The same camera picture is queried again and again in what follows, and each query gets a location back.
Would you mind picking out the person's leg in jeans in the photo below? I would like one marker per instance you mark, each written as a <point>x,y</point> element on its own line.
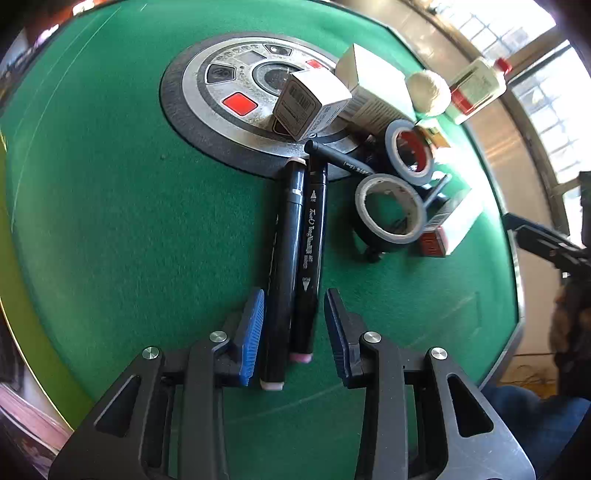
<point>531,429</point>

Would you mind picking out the small orange box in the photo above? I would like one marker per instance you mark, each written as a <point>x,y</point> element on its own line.
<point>434,134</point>

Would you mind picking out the white liquor bottle red cap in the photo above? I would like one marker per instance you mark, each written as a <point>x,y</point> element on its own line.
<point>475,90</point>

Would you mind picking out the window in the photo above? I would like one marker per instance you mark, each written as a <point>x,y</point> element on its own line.
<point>531,115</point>

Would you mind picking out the large white paper box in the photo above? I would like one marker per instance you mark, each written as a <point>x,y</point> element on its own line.
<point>374,83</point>

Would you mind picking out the black pen white label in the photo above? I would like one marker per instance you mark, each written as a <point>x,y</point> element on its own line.
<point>341,161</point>

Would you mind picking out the thin black pen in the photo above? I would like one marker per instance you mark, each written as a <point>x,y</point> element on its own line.
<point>436,189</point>

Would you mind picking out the red and white box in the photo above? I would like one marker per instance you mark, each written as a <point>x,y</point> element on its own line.
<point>452,226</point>

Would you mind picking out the small grey-white box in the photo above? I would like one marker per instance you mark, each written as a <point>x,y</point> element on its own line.
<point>300,106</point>

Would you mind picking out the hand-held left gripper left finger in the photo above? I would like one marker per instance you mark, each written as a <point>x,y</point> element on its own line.
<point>253,337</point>

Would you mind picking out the black double-ended marker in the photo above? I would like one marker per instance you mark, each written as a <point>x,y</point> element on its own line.
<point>309,258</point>
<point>284,277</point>

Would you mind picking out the black tape roll red core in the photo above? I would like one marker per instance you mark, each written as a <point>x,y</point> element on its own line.
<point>391,147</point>

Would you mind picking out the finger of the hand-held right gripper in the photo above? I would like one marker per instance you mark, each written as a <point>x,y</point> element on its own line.
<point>545,244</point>

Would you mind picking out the black tape roll white core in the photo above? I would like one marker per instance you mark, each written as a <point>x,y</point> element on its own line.
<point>383,240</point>

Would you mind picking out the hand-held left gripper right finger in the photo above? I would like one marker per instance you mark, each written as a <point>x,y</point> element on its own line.
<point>337,337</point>

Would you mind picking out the white fluffy ball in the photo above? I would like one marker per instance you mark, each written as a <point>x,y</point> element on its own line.
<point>428,94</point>

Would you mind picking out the round table control panel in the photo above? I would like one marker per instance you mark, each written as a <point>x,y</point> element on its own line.
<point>198,92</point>

